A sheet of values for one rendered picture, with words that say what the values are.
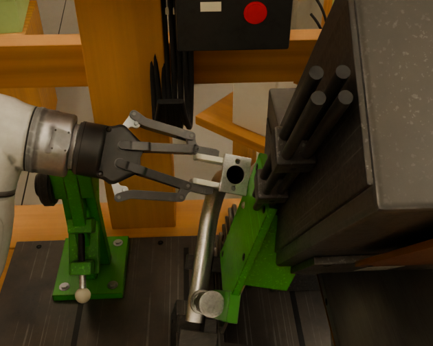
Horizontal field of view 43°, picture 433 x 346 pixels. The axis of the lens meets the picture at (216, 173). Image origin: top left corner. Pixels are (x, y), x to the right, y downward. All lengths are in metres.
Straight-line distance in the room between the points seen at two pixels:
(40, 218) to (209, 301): 0.59
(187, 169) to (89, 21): 1.90
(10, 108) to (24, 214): 0.58
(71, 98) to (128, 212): 2.33
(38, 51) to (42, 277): 0.43
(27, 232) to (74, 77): 0.37
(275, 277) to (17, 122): 0.40
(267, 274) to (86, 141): 0.31
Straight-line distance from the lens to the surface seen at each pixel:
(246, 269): 0.75
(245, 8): 0.83
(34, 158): 0.75
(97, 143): 0.75
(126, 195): 0.77
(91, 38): 0.97
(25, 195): 2.79
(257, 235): 0.71
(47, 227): 1.27
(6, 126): 0.75
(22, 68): 1.13
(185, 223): 1.22
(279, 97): 0.96
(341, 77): 0.35
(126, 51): 0.97
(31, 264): 1.17
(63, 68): 1.11
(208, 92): 3.43
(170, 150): 0.78
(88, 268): 1.00
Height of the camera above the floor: 1.73
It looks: 39 degrees down
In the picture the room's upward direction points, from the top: straight up
